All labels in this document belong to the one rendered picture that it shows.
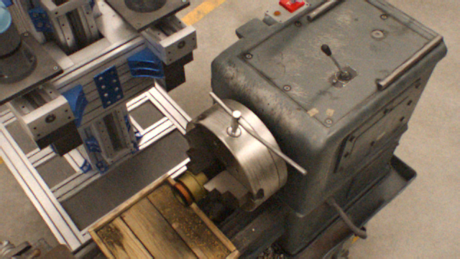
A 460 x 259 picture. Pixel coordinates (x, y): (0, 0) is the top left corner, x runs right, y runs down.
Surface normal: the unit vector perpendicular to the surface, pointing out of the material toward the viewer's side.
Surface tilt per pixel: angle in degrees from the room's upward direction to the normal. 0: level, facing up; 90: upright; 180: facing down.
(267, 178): 66
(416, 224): 0
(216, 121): 15
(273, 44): 0
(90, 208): 0
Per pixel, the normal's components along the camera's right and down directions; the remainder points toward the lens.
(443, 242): 0.00, -0.59
